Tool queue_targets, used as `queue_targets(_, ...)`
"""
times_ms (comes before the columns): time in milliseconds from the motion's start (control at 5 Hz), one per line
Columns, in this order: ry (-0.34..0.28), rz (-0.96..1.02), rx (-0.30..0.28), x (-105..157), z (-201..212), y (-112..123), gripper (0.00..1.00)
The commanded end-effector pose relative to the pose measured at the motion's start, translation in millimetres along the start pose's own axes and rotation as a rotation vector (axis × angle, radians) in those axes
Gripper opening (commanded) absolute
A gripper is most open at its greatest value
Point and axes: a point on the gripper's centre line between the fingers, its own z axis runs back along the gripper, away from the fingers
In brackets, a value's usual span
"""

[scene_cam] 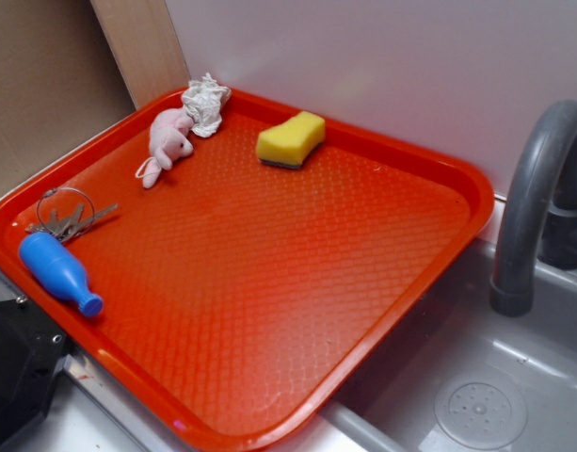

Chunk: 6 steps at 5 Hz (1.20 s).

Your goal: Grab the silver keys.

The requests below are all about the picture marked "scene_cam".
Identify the silver keys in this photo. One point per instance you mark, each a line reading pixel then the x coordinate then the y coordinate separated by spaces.
pixel 69 221

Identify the orange plastic tray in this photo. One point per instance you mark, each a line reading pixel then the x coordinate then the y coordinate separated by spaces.
pixel 237 296

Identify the yellow sponge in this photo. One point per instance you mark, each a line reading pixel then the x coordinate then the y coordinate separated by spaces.
pixel 289 144

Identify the pink plush mouse toy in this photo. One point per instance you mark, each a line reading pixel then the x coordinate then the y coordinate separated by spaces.
pixel 168 143

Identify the crumpled white paper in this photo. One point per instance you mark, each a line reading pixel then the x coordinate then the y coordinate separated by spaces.
pixel 203 101

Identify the grey toy sink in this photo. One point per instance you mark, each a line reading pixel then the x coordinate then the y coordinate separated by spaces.
pixel 451 376

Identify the wooden board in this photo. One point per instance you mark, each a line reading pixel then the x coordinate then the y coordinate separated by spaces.
pixel 143 41

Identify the blue plastic bottle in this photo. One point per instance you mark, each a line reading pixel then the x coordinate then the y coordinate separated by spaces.
pixel 60 273

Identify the grey toy faucet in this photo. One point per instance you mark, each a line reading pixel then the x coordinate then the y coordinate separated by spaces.
pixel 539 222

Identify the black box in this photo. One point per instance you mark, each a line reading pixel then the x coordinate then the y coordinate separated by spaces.
pixel 33 349

